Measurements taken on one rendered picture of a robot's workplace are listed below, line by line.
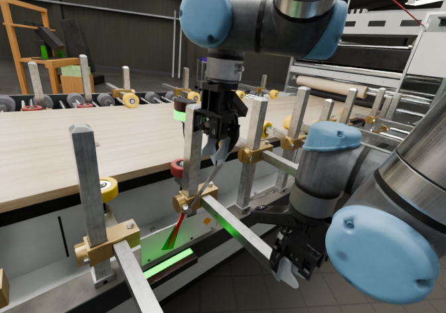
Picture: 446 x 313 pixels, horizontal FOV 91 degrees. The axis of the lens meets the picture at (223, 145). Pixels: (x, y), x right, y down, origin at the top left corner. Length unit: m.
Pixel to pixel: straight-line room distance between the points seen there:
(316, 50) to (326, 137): 0.12
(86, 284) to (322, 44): 0.72
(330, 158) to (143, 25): 11.25
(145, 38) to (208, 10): 11.11
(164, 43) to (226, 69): 10.86
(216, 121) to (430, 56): 2.31
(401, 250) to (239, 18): 0.30
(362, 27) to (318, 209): 2.83
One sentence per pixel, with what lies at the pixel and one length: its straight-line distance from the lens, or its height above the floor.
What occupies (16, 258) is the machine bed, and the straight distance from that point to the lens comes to 0.88.
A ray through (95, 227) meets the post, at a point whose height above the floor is 0.88.
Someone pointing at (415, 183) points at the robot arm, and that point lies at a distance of 0.21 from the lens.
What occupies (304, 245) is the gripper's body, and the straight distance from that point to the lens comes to 0.45.
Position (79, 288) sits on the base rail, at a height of 0.70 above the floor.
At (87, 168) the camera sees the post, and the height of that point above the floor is 1.03.
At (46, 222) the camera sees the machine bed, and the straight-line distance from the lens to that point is 0.82.
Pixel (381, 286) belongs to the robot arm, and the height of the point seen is 1.11.
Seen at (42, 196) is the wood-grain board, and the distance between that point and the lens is 0.71.
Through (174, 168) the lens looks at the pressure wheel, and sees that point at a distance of 0.73.
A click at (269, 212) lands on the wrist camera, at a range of 0.47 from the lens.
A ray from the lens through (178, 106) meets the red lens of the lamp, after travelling 0.58.
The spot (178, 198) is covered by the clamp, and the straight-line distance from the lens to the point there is 0.65.
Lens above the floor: 1.26
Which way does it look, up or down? 23 degrees down
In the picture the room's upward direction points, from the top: 7 degrees clockwise
